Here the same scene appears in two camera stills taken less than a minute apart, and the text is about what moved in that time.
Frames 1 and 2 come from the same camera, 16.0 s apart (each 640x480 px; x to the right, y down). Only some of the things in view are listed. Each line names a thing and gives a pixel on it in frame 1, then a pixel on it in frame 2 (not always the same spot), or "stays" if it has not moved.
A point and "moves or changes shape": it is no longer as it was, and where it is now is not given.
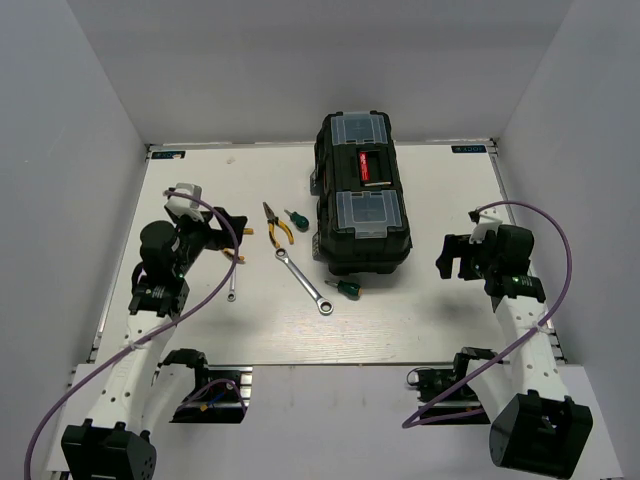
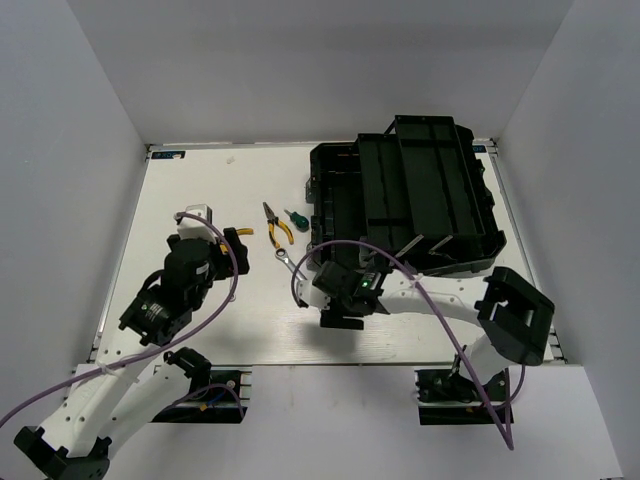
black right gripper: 459,246 → 334,318
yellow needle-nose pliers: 272,220 stays
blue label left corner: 168,155 stays
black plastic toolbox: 361,224 moves or changes shape
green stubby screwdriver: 299,221 stays
